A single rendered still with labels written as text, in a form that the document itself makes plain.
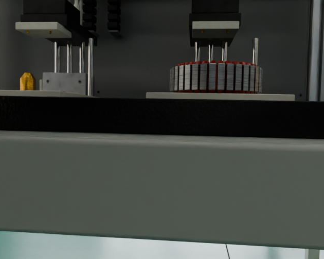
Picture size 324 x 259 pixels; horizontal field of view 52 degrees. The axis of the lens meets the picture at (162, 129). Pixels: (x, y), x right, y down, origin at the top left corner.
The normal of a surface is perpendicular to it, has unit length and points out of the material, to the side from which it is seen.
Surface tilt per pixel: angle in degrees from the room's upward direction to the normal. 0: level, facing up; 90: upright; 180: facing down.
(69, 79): 90
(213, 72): 90
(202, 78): 90
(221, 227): 90
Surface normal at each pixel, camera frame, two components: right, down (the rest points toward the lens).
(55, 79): -0.10, 0.05
